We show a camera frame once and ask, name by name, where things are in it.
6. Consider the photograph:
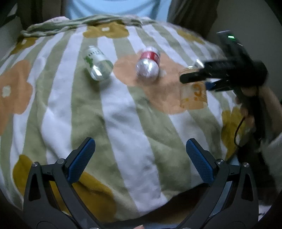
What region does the clear orange vitamin C cup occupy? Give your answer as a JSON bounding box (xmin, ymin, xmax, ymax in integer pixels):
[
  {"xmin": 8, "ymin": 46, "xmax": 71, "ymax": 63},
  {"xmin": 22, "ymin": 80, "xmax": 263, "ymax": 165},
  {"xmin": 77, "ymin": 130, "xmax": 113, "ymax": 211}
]
[{"xmin": 179, "ymin": 66, "xmax": 207, "ymax": 110}]

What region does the white blue label bottle cup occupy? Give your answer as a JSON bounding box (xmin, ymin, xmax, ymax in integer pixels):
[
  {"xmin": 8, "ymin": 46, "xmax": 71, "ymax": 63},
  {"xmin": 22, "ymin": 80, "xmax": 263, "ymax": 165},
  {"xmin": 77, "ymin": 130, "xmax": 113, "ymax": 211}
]
[{"xmin": 187, "ymin": 59, "xmax": 205, "ymax": 69}]

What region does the red label Nongfu bottle cup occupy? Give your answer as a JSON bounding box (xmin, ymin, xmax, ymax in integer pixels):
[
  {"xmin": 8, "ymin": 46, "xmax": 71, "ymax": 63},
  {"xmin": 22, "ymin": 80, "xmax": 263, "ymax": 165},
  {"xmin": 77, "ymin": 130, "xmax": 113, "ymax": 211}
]
[{"xmin": 136, "ymin": 46, "xmax": 161, "ymax": 82}]

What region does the green label clear bottle cup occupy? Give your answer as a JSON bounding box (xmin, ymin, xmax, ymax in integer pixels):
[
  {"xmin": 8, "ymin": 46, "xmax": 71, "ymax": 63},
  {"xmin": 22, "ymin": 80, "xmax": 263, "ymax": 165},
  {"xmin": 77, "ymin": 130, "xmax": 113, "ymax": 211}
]
[{"xmin": 83, "ymin": 46, "xmax": 113, "ymax": 81}]

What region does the person's right hand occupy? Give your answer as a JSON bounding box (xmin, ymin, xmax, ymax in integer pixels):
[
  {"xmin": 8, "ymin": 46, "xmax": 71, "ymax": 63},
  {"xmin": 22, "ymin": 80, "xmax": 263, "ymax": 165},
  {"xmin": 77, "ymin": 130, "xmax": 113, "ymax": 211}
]
[{"xmin": 235, "ymin": 86, "xmax": 281, "ymax": 141}]

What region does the light blue cloth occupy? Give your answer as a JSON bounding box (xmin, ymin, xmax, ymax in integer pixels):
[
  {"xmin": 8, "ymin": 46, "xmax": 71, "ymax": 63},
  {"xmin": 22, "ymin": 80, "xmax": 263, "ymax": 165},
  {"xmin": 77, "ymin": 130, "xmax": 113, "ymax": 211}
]
[{"xmin": 63, "ymin": 0, "xmax": 171, "ymax": 21}]

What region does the striped floral blanket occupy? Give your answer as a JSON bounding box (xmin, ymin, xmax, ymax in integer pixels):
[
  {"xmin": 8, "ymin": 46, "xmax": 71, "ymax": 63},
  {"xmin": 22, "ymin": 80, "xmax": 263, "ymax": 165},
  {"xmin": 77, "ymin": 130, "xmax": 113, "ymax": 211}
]
[{"xmin": 1, "ymin": 15, "xmax": 246, "ymax": 222}]

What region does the black cable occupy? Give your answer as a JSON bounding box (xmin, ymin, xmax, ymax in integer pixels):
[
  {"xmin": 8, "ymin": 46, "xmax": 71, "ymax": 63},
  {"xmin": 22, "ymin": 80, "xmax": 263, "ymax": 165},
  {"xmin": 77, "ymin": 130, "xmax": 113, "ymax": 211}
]
[{"xmin": 234, "ymin": 116, "xmax": 247, "ymax": 147}]

